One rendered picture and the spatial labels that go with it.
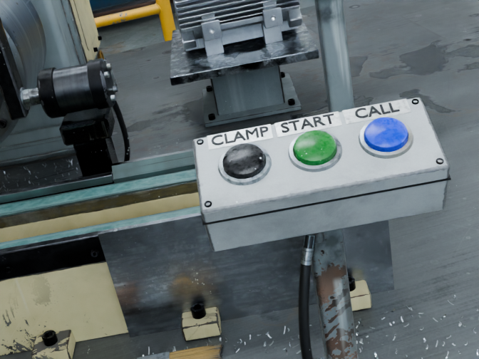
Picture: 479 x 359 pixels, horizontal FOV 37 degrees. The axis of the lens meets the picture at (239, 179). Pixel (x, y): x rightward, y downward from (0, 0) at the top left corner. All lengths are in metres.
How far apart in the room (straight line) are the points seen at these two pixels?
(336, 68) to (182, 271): 0.43
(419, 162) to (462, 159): 0.54
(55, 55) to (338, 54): 0.45
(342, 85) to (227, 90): 0.26
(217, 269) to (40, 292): 0.19
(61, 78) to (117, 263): 0.25
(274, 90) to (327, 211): 0.77
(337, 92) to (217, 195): 0.60
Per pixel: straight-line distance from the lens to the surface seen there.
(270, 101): 1.26
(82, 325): 0.81
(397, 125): 0.51
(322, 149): 0.50
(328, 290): 0.58
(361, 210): 0.51
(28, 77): 1.01
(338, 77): 1.06
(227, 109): 1.26
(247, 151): 0.50
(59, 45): 1.20
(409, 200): 0.52
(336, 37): 1.04
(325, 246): 0.56
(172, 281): 0.76
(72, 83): 0.87
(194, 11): 1.17
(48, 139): 1.26
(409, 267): 0.83
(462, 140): 1.09
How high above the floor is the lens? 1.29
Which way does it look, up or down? 28 degrees down
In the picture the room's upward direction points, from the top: 11 degrees counter-clockwise
